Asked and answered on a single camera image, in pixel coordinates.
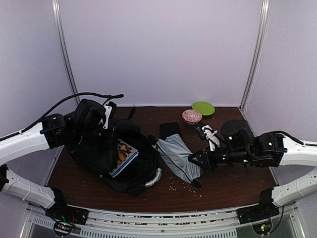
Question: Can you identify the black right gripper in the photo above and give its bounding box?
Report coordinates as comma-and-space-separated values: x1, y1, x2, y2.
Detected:
189, 145, 252, 174

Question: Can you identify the grey plastic bag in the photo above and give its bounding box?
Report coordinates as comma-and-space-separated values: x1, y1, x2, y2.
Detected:
148, 133, 203, 188

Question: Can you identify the black leather pouch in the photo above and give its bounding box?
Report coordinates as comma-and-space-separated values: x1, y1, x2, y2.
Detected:
159, 121, 181, 140

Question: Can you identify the purple dog reader book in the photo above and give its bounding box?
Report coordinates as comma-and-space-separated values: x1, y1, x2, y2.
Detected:
109, 139, 139, 178

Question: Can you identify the black student backpack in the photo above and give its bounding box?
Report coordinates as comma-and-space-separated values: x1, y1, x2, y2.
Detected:
65, 108, 162, 196

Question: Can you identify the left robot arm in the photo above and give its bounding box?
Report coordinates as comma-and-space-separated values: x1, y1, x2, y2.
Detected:
0, 99, 116, 220

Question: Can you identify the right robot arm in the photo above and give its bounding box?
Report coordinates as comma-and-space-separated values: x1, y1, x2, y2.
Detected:
188, 120, 317, 219

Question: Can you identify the red patterned bowl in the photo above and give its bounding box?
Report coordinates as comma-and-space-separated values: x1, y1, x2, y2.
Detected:
182, 109, 203, 125

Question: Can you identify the green plate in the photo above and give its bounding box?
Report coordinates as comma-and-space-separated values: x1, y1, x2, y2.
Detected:
192, 101, 215, 116

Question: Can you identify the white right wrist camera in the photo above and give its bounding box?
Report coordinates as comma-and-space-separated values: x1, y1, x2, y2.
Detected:
195, 125, 220, 152

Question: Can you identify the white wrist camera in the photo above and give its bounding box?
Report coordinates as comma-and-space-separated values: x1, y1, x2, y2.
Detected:
195, 125, 220, 152
100, 105, 112, 129

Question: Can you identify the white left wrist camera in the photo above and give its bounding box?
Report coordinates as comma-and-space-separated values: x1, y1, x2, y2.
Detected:
100, 105, 112, 129

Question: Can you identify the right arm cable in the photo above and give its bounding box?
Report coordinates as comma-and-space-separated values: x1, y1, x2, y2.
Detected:
274, 130, 317, 147

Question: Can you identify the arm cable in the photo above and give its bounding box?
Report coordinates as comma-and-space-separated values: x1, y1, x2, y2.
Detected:
0, 92, 124, 141
274, 130, 317, 147

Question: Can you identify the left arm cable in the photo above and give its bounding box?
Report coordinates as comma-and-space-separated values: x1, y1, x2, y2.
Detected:
0, 92, 124, 141

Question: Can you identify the right aluminium frame post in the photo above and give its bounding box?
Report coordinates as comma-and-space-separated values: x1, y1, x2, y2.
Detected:
239, 0, 271, 113

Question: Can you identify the aluminium frame post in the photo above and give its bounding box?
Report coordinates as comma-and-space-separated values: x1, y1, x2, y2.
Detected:
52, 0, 78, 95
239, 0, 271, 113

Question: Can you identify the left aluminium frame post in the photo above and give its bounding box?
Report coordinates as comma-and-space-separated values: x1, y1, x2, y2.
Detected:
52, 0, 78, 95

